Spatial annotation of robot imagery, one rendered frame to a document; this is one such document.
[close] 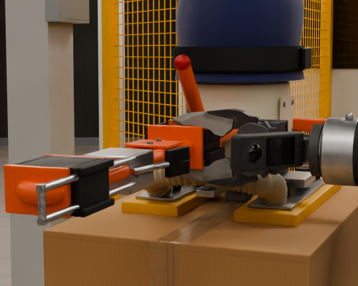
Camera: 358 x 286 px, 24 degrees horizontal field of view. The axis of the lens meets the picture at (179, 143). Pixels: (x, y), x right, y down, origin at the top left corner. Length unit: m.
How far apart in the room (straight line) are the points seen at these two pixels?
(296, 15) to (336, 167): 0.36
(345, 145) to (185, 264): 0.27
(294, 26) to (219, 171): 0.32
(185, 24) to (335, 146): 0.39
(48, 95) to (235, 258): 1.62
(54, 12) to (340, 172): 1.66
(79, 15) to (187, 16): 1.38
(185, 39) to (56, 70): 1.36
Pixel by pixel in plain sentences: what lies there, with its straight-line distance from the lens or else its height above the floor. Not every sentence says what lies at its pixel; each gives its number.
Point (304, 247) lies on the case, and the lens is 1.12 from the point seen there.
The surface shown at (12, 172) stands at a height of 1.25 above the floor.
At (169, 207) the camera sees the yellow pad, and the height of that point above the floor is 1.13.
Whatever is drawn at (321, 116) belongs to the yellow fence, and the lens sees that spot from 3.97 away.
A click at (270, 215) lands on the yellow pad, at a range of 1.25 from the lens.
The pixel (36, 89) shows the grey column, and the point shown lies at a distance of 2.67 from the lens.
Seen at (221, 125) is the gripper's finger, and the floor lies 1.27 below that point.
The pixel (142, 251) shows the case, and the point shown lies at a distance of 1.16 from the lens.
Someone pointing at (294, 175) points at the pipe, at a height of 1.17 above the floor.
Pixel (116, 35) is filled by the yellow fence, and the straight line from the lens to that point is 3.14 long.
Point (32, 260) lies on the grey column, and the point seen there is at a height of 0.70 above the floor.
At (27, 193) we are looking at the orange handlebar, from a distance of 0.82.
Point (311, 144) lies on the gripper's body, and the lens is 1.09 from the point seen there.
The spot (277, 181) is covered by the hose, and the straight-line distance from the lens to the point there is 1.23.
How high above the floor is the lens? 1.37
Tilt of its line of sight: 6 degrees down
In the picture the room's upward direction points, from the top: straight up
